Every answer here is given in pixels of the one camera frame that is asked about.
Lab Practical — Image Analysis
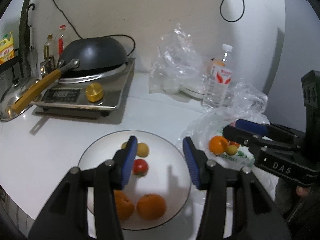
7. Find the black metal shelf rack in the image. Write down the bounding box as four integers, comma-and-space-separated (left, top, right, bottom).
1, 48, 24, 79

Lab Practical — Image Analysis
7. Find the yellow detergent bottle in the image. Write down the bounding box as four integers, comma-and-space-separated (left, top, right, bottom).
0, 31, 15, 64

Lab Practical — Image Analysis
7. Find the orange mandarin front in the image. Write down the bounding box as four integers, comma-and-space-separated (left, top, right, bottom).
136, 193, 167, 220

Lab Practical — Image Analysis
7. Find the oil bottle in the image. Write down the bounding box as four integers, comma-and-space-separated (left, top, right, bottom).
43, 34, 57, 66

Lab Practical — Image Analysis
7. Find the clear water bottle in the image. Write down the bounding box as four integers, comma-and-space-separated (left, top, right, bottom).
202, 44, 233, 112

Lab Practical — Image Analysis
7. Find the yellow green longan fruit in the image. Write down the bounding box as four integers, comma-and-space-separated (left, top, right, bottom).
137, 142, 150, 158

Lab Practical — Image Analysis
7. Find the white round plate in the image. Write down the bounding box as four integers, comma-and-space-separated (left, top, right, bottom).
78, 130, 191, 231

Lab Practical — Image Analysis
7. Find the white dish under bag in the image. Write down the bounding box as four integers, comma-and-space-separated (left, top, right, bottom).
180, 87, 204, 99

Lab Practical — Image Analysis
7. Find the orange mandarin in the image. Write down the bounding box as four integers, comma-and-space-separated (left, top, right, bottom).
136, 193, 167, 220
208, 135, 229, 155
114, 190, 135, 221

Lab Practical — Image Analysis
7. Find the yellow green longan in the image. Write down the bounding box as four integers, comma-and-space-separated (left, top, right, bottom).
226, 145, 238, 156
121, 142, 127, 149

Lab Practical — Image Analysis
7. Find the dark vertical pipe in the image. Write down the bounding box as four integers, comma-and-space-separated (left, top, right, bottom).
18, 0, 35, 77

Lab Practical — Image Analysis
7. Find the grey refrigerator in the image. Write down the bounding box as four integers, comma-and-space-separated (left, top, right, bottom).
265, 0, 319, 131

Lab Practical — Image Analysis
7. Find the crumpled bag right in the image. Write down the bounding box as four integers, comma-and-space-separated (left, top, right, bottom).
231, 82, 268, 116

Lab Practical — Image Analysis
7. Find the red label sauce bottle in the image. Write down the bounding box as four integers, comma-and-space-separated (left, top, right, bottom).
56, 24, 71, 56

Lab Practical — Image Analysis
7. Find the printed clear plastic bag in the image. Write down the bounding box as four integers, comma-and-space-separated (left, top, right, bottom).
176, 106, 278, 205

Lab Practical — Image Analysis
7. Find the black wok with wooden handle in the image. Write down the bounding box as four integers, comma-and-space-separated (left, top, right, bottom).
11, 35, 129, 114

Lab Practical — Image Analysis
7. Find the steel pot lid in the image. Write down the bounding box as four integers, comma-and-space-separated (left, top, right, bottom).
0, 76, 42, 123

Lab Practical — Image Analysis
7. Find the steel induction cooker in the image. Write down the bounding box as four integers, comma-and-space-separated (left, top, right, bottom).
31, 57, 136, 115

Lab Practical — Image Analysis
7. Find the black cooker power cable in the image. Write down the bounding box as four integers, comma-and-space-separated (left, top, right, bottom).
51, 0, 136, 58

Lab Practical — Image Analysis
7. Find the crumpled clear plastic bag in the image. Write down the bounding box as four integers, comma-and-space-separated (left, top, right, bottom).
149, 24, 208, 94

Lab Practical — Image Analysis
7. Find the large orange at back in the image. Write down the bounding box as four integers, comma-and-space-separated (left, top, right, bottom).
207, 59, 225, 75

